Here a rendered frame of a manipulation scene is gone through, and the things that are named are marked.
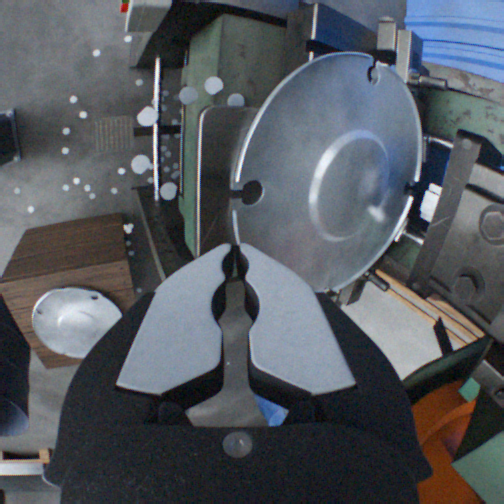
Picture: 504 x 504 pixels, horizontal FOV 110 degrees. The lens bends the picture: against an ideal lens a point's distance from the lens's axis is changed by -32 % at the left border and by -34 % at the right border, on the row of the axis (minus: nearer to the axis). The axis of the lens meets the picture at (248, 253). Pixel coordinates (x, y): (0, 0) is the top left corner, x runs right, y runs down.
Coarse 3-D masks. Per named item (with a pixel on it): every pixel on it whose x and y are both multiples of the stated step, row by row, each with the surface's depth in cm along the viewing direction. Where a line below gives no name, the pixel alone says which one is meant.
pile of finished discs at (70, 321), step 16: (64, 288) 57; (80, 288) 60; (48, 304) 57; (64, 304) 59; (80, 304) 62; (96, 304) 64; (112, 304) 67; (48, 320) 59; (64, 320) 61; (80, 320) 63; (96, 320) 67; (112, 320) 70; (48, 336) 61; (64, 336) 64; (80, 336) 66; (96, 336) 69; (64, 352) 67; (80, 352) 69
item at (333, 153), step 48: (288, 96) 18; (336, 96) 20; (384, 96) 22; (288, 144) 20; (336, 144) 22; (384, 144) 26; (288, 192) 23; (336, 192) 25; (384, 192) 29; (240, 240) 23; (288, 240) 26; (336, 240) 29; (384, 240) 35; (336, 288) 35
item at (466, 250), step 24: (480, 168) 16; (480, 192) 15; (456, 216) 18; (480, 216) 15; (456, 240) 18; (480, 240) 16; (456, 264) 18; (480, 264) 16; (432, 288) 24; (456, 288) 18; (480, 288) 16; (480, 312) 16
